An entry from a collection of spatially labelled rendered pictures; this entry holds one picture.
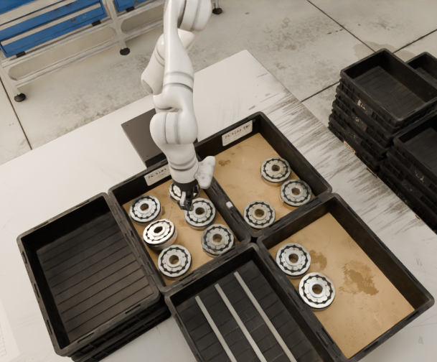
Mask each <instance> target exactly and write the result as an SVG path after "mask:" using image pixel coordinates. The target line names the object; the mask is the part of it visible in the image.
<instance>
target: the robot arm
mask: <svg viewBox="0 0 437 362"><path fill-rule="evenodd" d="M211 13H212V3H211V1H210V0H165V5H164V33H163V34H162V35H161V36H160V38H159V39H158V41H157V43H156V46H155V49H154V52H153V55H152V56H151V59H150V62H149V64H148V66H147V68H146V69H145V71H144V72H143V73H142V75H141V82H142V85H143V87H144V89H145V91H146V92H147V93H149V94H151V95H153V98H152V99H153V103H154V107H155V110H156V115H154V117H153V118H152V120H151V123H150V131H151V135H152V138H153V140H154V141H155V143H156V145H157V146H158V147H159V148H160V150H161V151H162V152H163V153H164V154H165V155H166V157H167V160H168V163H169V171H170V173H171V177H172V180H173V182H174V184H175V185H176V186H177V187H178V188H179V190H180V194H181V200H178V201H177V204H178V206H179V207H180V209H181V210H186V211H190V212H192V211H193V210H194V208H193V204H192V200H193V198H194V193H198V192H199V190H198V186H197V185H198V183H199V186H200V187H201V188H202V189H207V188H208V187H209V186H210V184H211V181H212V176H213V173H214V170H215V158H214V157H212V156H208V157H206V158H205V159H204V160H202V161H201V162H198V161H197V158H196V154H195V150H194V145H193V142H194V141H195V140H196V138H197V136H198V125H197V120H196V116H195V113H194V106H193V90H194V69H193V66H192V62H191V60H190V59H189V56H188V54H187V53H188V52H189V50H190V48H191V46H192V45H193V44H194V42H195V41H196V40H197V38H198V37H199V36H200V35H201V33H203V31H204V30H205V28H206V26H207V24H208V22H209V20H210V16H211ZM181 110H182V111H183V112H181ZM188 200H189V202H188Z"/></svg>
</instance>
